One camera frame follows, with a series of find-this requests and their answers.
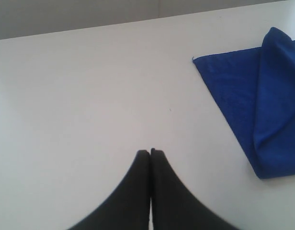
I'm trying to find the blue towel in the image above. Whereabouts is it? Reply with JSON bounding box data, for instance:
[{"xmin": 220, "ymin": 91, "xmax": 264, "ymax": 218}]
[{"xmin": 193, "ymin": 27, "xmax": 295, "ymax": 179}]

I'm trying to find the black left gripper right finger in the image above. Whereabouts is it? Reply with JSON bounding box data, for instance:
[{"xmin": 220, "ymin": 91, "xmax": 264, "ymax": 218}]
[{"xmin": 150, "ymin": 149, "xmax": 236, "ymax": 230}]

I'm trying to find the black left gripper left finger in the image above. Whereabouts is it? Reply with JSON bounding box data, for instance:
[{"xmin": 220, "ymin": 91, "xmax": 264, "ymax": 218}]
[{"xmin": 71, "ymin": 150, "xmax": 150, "ymax": 230}]

